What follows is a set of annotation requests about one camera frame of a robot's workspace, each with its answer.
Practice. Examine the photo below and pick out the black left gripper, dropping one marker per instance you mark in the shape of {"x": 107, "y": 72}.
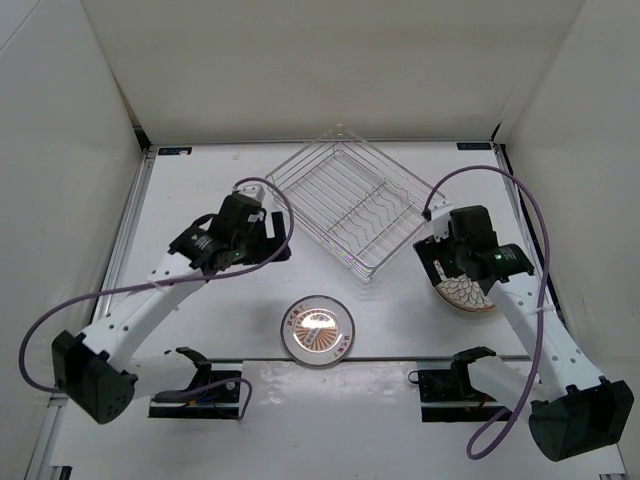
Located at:
{"x": 268, "y": 245}

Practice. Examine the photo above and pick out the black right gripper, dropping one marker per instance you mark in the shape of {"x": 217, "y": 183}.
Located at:
{"x": 428, "y": 250}

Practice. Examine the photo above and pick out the white plate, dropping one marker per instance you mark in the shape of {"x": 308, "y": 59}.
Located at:
{"x": 464, "y": 294}

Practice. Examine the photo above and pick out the metal wire dish rack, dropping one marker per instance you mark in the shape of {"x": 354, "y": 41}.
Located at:
{"x": 353, "y": 197}

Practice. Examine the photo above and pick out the plate with orange sunburst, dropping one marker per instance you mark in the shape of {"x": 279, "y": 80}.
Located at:
{"x": 317, "y": 332}

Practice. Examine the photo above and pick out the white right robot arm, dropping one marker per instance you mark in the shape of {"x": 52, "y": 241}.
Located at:
{"x": 569, "y": 405}

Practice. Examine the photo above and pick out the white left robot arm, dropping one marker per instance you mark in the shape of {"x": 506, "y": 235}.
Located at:
{"x": 94, "y": 368}

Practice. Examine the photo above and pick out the right blue corner label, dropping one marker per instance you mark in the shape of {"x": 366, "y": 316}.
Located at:
{"x": 473, "y": 146}

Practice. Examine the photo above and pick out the blue corner label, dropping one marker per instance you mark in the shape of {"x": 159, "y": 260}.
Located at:
{"x": 473, "y": 146}
{"x": 174, "y": 151}

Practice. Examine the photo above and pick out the left blue corner label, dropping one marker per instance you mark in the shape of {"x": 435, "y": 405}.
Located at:
{"x": 174, "y": 151}

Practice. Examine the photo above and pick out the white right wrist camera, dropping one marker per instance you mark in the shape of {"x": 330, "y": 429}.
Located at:
{"x": 438, "y": 216}

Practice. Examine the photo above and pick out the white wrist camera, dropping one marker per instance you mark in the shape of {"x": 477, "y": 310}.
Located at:
{"x": 254, "y": 191}
{"x": 438, "y": 216}

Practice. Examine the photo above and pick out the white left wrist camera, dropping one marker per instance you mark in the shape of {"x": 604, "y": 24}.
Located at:
{"x": 254, "y": 191}

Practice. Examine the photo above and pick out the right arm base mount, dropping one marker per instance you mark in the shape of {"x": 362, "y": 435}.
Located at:
{"x": 442, "y": 402}

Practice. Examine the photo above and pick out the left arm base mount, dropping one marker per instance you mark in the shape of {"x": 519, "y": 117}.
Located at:
{"x": 219, "y": 403}

